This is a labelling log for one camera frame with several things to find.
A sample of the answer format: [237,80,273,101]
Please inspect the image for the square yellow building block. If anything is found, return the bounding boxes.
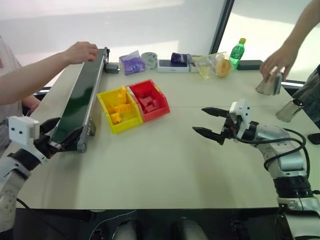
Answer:
[110,112,124,125]

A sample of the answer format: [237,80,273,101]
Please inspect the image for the flat red building block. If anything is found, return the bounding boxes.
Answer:
[142,104,161,115]

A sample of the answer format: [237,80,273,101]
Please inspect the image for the yellow plastic bin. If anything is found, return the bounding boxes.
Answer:
[96,85,144,135]

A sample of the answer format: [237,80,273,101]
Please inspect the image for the clear plastic bag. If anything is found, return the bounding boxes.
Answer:
[191,51,227,81]

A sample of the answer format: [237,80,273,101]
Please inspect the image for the long yellow building brick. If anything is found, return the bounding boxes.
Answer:
[113,103,132,114]

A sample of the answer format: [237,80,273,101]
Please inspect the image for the dark green conveyor belt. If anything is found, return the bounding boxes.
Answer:
[48,46,111,154]

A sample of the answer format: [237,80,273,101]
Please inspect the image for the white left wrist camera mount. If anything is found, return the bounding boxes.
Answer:
[8,115,41,146]

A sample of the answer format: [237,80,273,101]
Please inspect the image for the grey rounded shape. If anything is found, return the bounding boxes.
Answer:
[178,217,209,240]
[112,219,138,240]

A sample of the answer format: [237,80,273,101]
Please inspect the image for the black flat device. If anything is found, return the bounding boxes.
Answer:
[307,132,320,146]

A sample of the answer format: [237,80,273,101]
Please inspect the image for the metal cup with black lid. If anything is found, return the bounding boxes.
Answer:
[275,98,305,123]

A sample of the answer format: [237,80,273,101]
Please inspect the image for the light clothed person torso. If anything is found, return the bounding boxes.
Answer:
[0,36,41,157]

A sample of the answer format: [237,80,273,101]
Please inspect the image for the black case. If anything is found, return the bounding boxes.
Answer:
[236,59,264,71]

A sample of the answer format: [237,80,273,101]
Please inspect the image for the round bread in wrap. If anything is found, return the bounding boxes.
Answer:
[214,57,233,78]

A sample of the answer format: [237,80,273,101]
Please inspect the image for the purple plastic bag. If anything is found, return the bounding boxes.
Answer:
[118,50,146,76]

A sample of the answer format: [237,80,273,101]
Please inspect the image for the white flat box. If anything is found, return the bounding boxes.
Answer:
[157,59,192,74]

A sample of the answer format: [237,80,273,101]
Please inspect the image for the metal cup with dark rim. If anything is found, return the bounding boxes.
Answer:
[255,65,286,96]

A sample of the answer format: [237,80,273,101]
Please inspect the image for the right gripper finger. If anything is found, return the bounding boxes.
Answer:
[201,107,230,119]
[192,126,225,146]

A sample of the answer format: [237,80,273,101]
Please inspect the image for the tall yellow building block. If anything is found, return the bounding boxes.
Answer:
[117,85,128,105]

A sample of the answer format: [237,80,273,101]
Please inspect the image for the bare hand at conveyor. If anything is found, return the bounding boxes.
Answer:
[63,41,100,65]

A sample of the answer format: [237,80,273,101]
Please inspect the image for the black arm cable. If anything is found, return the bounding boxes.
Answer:
[15,197,33,210]
[233,127,311,176]

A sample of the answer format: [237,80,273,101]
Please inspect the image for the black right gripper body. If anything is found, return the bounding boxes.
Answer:
[220,111,241,146]

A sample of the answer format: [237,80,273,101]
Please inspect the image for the large red building block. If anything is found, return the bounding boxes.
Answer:
[138,93,159,108]

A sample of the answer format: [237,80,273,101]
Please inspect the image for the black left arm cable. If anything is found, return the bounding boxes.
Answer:
[15,197,33,210]

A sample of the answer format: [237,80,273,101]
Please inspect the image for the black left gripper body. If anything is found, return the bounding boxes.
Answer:
[33,134,63,160]

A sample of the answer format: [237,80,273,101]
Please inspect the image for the dark window frame post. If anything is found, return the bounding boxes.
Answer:
[209,0,236,55]

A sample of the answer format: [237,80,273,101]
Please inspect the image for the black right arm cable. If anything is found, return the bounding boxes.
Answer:
[233,127,311,176]

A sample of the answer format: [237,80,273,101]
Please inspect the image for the bare hand holding cup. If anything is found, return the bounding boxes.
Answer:
[259,46,300,84]

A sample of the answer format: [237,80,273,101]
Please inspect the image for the red plastic bin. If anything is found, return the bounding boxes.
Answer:
[126,78,171,123]

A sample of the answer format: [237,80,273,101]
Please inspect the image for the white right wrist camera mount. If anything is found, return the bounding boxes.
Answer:
[229,98,252,140]

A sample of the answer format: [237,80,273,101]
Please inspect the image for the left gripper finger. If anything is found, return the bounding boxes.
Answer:
[39,117,61,135]
[58,126,85,151]

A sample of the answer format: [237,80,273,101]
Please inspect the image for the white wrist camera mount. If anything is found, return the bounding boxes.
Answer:
[8,115,41,146]
[229,98,252,140]

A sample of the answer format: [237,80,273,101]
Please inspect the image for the dark purple pouch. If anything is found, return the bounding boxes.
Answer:
[170,52,194,64]

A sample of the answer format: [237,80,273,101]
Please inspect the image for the grey tape roll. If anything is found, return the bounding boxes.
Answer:
[140,51,159,70]

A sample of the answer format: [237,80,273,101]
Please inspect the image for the green plastic bottle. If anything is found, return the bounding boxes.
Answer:
[228,37,247,70]

